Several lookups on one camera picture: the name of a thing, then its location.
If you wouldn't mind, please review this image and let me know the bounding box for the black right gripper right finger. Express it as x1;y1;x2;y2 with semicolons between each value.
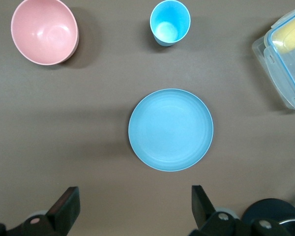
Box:
191;185;218;232

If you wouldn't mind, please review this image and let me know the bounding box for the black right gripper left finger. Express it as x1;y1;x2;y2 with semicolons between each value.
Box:
44;186;81;233

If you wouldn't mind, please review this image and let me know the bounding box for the blue plate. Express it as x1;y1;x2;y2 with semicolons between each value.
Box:
127;88;214;172

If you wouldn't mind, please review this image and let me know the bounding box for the clear plastic lidded container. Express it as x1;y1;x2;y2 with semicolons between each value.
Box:
252;3;295;113

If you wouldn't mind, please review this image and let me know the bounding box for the pink bowl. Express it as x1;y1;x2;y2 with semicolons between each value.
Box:
10;0;80;66

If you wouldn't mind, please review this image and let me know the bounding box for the blue cup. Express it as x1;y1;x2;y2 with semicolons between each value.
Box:
149;0;191;47

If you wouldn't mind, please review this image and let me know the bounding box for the yellow round food item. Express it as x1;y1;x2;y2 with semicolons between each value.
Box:
271;17;295;54

